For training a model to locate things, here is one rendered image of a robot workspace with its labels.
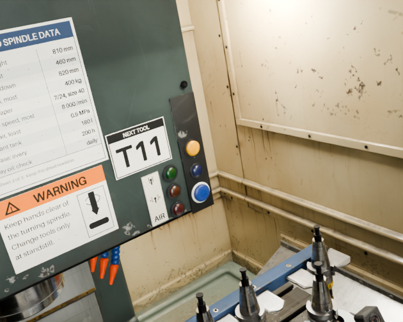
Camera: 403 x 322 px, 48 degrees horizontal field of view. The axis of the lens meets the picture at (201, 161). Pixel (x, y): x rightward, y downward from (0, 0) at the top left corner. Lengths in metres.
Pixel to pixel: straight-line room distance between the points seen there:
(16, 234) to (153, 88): 0.28
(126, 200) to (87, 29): 0.25
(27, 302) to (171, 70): 0.45
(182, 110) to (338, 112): 0.81
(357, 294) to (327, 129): 0.57
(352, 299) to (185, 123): 1.10
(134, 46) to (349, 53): 0.82
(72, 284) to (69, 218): 0.80
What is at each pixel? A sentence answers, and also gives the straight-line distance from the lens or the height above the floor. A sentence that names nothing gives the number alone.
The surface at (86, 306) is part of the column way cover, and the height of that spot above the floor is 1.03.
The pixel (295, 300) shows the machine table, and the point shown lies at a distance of 1.56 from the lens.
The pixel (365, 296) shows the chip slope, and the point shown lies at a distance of 1.67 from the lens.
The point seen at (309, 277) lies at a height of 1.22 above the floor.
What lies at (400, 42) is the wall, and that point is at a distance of 1.29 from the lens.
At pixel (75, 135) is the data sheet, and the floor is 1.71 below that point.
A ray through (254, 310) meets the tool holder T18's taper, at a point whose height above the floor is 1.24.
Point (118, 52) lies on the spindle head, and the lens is 0.67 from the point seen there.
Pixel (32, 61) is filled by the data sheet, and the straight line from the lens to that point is 0.63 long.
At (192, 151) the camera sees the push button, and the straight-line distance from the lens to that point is 0.73.
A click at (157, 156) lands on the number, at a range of 0.71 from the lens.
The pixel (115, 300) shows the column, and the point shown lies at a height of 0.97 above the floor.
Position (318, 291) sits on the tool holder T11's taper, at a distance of 0.98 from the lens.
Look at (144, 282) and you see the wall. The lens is 2.08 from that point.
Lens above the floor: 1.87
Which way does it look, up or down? 20 degrees down
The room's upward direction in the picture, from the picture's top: 11 degrees counter-clockwise
